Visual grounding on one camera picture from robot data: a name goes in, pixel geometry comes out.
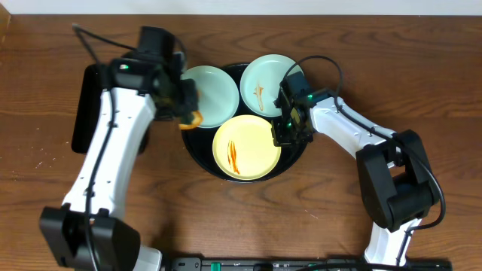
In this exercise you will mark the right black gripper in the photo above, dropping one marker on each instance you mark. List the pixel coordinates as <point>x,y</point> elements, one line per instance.
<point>281,139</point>

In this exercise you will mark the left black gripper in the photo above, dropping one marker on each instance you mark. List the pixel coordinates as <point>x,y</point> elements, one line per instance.
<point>189,91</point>

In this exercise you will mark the yellow green scrub sponge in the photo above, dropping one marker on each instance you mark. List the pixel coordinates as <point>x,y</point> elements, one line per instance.
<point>190,121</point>

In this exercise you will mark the mint green plate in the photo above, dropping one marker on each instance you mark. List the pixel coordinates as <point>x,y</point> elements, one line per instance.
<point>259,84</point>
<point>217,92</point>

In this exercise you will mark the yellow plate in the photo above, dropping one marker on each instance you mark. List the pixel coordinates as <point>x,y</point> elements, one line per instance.
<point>243,148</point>

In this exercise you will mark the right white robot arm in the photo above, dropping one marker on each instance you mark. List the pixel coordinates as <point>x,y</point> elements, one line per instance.
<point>399,190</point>

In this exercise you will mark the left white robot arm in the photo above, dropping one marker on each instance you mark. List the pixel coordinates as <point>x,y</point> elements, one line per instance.
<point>88,232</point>

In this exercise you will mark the black round tray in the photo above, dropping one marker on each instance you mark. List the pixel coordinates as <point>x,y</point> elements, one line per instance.
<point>198,141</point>

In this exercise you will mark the black rectangular tray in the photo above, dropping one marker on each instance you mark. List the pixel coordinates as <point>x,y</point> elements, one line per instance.
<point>88,110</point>

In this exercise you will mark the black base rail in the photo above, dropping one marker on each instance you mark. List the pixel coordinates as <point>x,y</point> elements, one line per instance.
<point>192,263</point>

